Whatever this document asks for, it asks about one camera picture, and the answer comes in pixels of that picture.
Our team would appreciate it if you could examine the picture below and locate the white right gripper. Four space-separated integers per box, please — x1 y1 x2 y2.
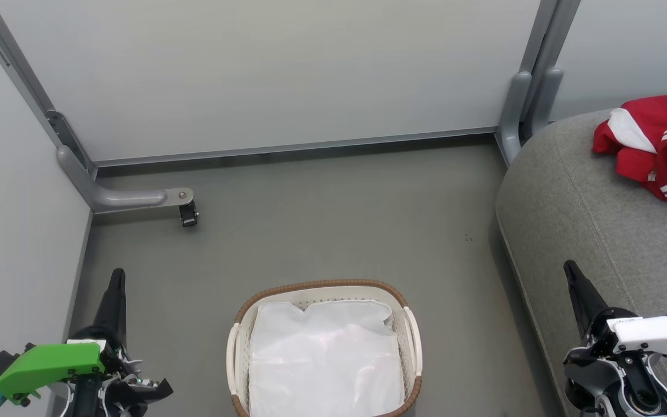
563 259 667 371

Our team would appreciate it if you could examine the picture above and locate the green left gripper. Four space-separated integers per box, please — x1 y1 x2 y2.
0 268 137 406

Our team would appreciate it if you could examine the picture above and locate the red garment with white band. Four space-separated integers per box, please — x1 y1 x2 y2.
592 95 667 181

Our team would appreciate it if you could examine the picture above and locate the white basket with brown rim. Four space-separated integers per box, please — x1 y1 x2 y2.
226 279 424 417

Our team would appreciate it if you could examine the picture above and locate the grey fabric sofa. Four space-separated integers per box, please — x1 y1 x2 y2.
495 107 667 417

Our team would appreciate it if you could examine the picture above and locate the grey partition leg with foot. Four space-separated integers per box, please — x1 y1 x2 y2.
0 0 196 214

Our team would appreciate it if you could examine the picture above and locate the black caster wheel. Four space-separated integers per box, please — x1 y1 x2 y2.
178 199 200 228

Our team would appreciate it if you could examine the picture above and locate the white cloth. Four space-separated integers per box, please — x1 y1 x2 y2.
248 298 407 417

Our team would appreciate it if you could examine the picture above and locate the grey partition bottom rail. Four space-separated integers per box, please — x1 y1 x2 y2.
93 126 500 169

